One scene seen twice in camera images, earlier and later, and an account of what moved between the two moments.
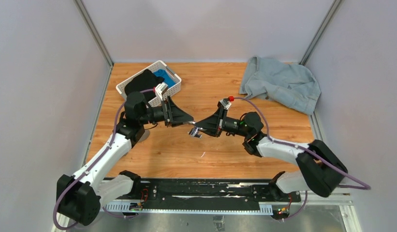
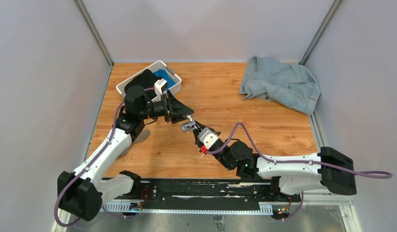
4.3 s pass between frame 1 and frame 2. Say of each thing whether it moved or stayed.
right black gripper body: moved
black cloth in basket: stayed
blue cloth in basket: stayed
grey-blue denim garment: stayed
